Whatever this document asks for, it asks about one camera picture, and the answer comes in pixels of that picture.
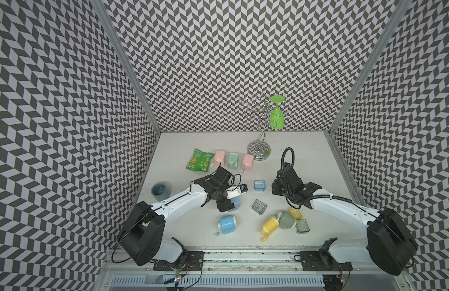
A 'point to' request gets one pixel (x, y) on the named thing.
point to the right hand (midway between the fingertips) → (275, 187)
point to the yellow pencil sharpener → (269, 225)
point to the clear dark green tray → (301, 226)
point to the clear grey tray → (259, 207)
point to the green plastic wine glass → (276, 118)
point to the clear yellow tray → (295, 213)
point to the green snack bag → (199, 160)
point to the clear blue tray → (259, 185)
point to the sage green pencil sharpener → (286, 220)
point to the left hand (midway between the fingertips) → (227, 197)
